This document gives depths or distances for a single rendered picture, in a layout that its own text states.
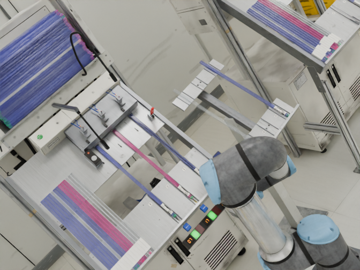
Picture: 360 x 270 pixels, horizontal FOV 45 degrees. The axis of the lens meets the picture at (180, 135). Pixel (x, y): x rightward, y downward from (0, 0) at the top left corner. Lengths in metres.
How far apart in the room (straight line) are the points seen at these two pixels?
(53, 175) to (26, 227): 1.75
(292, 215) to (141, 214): 0.94
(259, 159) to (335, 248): 0.45
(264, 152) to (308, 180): 1.70
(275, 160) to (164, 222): 0.83
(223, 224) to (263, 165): 1.32
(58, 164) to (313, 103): 1.56
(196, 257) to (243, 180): 1.28
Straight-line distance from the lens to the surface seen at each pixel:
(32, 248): 3.82
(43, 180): 2.03
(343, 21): 2.59
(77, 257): 2.32
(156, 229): 1.90
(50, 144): 2.04
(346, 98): 3.04
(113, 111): 2.05
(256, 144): 1.17
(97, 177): 1.99
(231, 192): 1.18
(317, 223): 1.47
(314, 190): 2.77
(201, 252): 2.42
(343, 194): 2.67
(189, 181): 1.96
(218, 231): 2.44
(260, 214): 1.29
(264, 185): 1.57
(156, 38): 3.99
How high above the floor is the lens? 1.81
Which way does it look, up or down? 26 degrees down
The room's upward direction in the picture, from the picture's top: 35 degrees counter-clockwise
